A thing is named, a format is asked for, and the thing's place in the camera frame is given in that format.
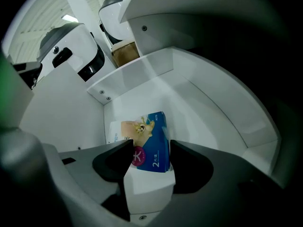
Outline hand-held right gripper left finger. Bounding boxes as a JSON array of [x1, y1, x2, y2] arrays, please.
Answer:
[[58, 140, 134, 222]]

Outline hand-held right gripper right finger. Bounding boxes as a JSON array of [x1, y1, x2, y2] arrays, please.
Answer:
[[169, 140, 285, 198]]

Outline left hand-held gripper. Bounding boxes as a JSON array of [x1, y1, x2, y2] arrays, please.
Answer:
[[13, 61, 43, 89]]

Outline white desk drawer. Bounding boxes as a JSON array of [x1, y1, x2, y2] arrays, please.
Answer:
[[18, 47, 282, 219]]

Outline ceiling light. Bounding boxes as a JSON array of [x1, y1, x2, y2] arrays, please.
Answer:
[[61, 14, 79, 23]]

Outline brown cardboard box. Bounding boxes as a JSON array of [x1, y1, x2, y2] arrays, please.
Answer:
[[111, 40, 140, 68]]

